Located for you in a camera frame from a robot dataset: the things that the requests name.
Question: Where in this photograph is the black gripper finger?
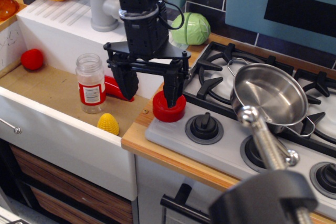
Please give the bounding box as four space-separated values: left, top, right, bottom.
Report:
163 70 185 108
110 64 139 101

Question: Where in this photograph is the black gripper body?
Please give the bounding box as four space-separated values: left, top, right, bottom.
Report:
104 5 191 80

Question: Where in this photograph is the red plastic cap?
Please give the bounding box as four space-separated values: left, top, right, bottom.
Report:
153 91 186 123

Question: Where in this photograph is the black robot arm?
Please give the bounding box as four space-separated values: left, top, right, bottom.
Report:
103 0 191 108

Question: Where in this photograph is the red toy pepper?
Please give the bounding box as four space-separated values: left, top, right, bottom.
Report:
104 76 134 102

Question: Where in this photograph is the clear plastic jar red label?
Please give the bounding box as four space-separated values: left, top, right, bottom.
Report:
76 53 106 114

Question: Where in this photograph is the yellow toy corn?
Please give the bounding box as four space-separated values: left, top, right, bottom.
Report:
97 113 119 135

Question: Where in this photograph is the green toy cabbage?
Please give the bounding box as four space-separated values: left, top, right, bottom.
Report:
171 12 211 45

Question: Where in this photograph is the black stove knob left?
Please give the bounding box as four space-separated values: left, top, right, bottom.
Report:
185 112 224 145

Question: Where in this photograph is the black stove knob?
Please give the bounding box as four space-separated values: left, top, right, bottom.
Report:
185 112 224 145
310 162 335 200
240 135 266 173

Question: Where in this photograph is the grey toy faucet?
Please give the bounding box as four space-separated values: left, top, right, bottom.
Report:
90 0 120 32

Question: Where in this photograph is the grey toy stove top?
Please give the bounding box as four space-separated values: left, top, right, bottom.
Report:
145 42 335 218

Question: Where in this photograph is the white toy sink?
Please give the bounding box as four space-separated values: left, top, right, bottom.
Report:
1 0 163 201

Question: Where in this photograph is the red toy tomato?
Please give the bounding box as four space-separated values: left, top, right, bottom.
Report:
20 49 44 70

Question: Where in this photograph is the black stove knob middle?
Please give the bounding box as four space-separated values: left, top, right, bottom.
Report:
240 135 266 173

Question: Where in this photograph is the small steel pot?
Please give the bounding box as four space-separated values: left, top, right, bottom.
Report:
227 58 316 137

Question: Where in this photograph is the steel sink rod knob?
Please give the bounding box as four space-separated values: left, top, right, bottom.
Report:
0 119 22 134

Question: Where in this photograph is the wooden drawer front upper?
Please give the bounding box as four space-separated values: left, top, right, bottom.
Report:
10 145 133 223

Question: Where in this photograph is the wooden drawer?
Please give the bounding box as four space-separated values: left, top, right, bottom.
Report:
10 145 133 223
30 186 106 224

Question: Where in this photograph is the orange translucent bowl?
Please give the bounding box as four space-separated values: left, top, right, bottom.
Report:
0 0 19 21

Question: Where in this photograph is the wooden drawer front lower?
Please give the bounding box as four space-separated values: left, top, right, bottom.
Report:
30 186 106 224

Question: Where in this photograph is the black clamp with steel screw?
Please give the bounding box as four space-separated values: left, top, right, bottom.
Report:
209 106 318 223

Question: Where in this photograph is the black stove knob right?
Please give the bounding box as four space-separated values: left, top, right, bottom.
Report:
310 162 335 200

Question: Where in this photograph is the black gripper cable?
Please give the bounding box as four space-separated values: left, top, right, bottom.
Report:
157 0 185 31

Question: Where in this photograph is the black oven door handle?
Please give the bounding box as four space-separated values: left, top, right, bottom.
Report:
160 183 211 223

